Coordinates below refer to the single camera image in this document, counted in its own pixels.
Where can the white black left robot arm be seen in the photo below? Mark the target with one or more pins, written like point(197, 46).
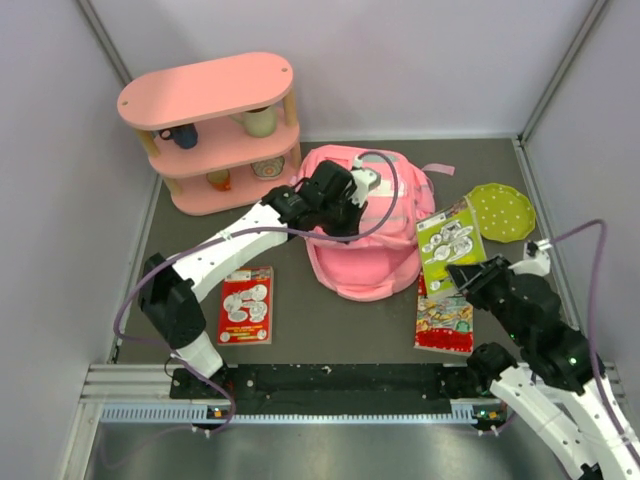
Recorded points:
point(174, 288)

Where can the red colourful comic book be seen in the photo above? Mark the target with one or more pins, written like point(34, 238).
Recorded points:
point(445, 325)

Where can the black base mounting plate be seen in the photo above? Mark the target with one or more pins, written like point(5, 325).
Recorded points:
point(356, 389)

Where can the green polka dot plate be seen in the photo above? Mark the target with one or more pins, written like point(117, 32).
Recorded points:
point(504, 214)

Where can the dark blue mug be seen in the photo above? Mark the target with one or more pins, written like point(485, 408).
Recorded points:
point(184, 136)

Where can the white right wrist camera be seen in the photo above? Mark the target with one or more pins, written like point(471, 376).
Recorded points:
point(536, 259)

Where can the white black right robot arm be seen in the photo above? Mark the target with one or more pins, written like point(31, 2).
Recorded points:
point(563, 393)

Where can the red cover book left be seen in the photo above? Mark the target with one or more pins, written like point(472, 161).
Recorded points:
point(246, 311)

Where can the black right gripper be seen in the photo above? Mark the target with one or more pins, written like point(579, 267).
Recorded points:
point(473, 277)

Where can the pink student backpack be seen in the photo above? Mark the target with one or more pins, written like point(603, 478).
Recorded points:
point(387, 261)

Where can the pale green mug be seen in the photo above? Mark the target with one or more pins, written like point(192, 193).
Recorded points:
point(258, 123)

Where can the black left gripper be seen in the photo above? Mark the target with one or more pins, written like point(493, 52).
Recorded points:
point(350, 229)

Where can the grey slotted cable duct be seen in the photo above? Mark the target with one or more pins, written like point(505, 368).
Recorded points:
point(458, 413)

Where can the green cover paperback book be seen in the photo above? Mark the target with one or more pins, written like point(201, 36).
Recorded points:
point(448, 237)

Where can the orange cup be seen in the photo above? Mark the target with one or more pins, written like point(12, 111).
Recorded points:
point(220, 180)

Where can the patterned ceramic bowl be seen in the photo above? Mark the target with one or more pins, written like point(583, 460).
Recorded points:
point(268, 169)

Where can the pink three-tier wooden shelf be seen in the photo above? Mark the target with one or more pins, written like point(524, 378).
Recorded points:
point(207, 94)

